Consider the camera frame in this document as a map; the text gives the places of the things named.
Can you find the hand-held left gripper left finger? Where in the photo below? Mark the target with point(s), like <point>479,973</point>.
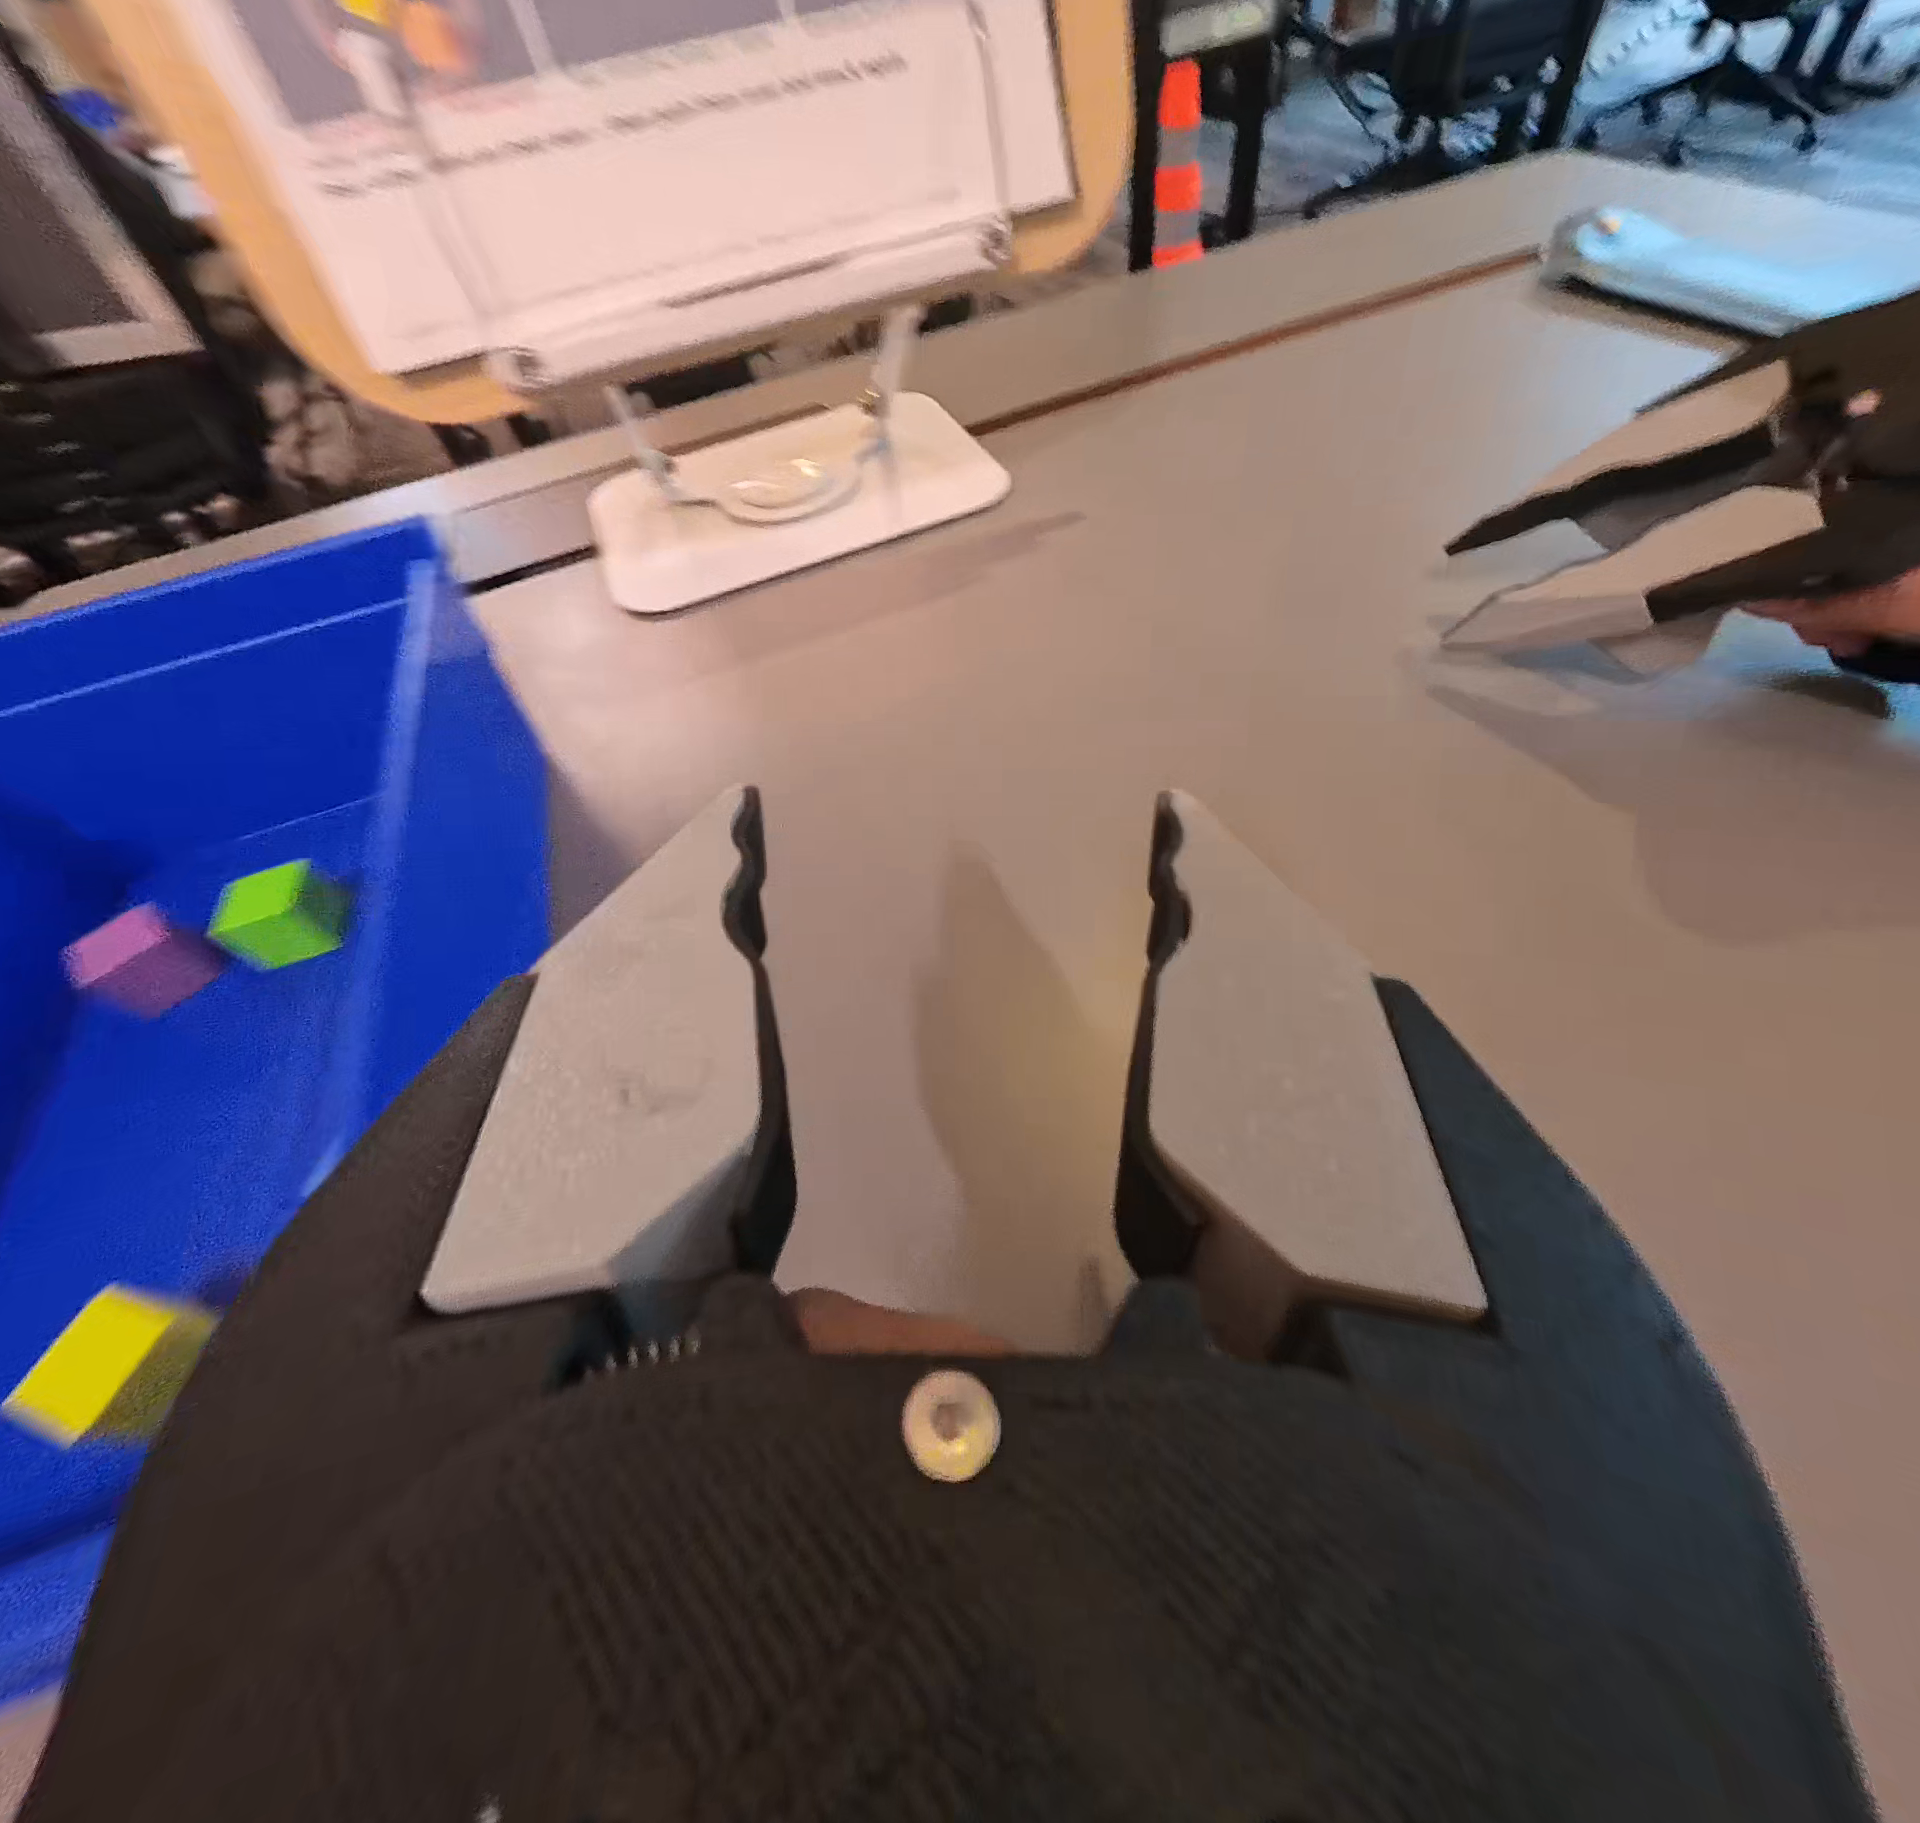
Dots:
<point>616,1119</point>

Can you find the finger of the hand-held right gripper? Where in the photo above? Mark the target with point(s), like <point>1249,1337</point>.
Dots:
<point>1651,563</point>
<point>1696,429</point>

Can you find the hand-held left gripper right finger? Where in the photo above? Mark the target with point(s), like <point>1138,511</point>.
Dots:
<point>1306,1133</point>

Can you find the green foam cube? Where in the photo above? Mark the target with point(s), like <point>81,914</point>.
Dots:
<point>278,914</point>

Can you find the purple foam cube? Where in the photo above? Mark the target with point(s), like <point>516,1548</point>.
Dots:
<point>142,960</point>

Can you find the yellow foam cube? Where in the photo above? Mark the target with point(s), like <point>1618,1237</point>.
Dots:
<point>107,1365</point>

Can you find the blue plastic bin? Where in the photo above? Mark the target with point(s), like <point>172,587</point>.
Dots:
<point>197,728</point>

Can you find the person's right hand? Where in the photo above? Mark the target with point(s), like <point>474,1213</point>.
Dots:
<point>1877,629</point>

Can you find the silver metal object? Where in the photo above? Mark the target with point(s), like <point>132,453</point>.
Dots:
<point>1696,271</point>

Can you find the orange traffic cone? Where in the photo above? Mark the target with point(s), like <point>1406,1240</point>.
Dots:
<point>1179,174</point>

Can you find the white document stand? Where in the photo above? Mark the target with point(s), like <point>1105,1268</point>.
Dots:
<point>842,503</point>

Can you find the printed instruction sheet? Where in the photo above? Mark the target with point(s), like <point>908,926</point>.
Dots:
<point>677,158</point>

